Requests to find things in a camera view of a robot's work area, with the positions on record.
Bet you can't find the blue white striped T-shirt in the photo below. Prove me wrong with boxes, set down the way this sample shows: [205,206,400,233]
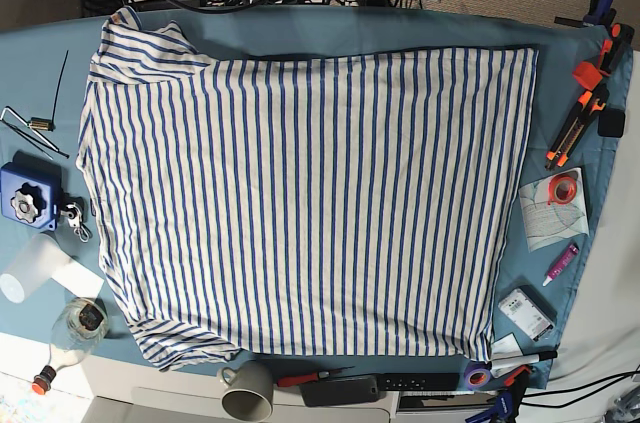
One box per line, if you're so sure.
[76,8,538,370]

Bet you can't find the black smartphone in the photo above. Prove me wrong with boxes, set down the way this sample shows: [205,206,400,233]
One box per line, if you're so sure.
[299,375,380,407]

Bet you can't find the grey ceramic mug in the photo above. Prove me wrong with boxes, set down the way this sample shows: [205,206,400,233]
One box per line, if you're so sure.
[218,361,274,422]

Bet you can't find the leaf pattern paper card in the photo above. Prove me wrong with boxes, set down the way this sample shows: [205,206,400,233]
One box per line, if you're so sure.
[518,167,589,252]

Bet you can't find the black remote control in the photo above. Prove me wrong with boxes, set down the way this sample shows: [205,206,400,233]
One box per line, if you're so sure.
[376,373,460,392]

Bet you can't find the red tape roll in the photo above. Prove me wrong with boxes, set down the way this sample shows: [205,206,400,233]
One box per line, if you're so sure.
[547,172,578,205]

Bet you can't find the white boxed hard drive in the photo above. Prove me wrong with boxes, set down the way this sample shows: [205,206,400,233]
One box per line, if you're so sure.
[498,288,554,341]

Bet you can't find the purple tape roll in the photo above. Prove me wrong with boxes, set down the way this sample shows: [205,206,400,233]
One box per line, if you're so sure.
[463,361,493,391]

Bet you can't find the white paper tag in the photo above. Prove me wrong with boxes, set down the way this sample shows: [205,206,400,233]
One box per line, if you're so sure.
[491,333,522,360]

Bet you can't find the black marker pen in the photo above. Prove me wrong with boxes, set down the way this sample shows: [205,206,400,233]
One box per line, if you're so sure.
[490,350,558,371]

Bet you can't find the clear glass bottle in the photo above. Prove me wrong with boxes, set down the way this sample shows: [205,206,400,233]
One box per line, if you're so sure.
[32,297,108,395]

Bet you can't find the black zip tie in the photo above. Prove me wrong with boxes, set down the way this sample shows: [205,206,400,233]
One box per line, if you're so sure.
[50,49,69,127]

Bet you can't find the clear plastic cup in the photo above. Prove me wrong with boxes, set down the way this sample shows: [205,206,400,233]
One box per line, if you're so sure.
[1,233,73,304]

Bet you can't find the blue box with knob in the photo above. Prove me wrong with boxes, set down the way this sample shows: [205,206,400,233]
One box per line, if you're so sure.
[1,162,62,231]

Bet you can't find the orange black bar clamp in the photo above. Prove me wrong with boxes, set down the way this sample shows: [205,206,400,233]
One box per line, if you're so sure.
[572,23,635,91]

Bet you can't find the blue spring clamp bottom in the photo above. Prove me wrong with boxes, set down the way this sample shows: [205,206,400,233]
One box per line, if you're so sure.
[465,365,532,423]

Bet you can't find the blue spring clamp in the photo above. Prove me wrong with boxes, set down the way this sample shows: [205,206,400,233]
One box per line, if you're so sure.
[554,0,616,28]
[465,365,532,423]

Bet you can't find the black square foam pad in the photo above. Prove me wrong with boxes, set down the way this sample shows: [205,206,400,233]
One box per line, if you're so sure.
[598,108,626,139]

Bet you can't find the silver allen key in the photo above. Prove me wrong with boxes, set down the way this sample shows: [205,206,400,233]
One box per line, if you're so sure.
[1,106,69,160]

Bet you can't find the blue spring clamp top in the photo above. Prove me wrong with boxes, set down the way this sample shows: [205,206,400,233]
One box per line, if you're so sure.
[554,0,616,28]

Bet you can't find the red handled screwdriver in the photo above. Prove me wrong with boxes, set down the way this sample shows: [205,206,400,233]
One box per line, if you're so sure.
[276,366,351,388]

